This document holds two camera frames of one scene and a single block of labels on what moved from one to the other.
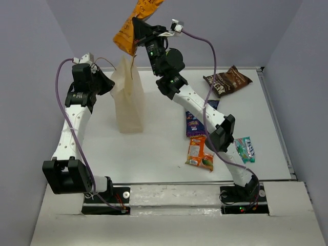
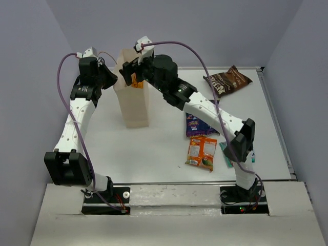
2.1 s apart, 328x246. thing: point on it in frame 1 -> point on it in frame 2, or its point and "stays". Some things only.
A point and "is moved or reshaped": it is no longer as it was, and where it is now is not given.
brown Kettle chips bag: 227,81 stays
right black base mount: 243,200 stays
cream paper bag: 126,90 is moved or reshaped
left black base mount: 115,201 stays
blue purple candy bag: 195,128 stays
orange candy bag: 196,155 stays
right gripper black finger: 141,29 -> 128,68
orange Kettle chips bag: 124,38 -> 134,83
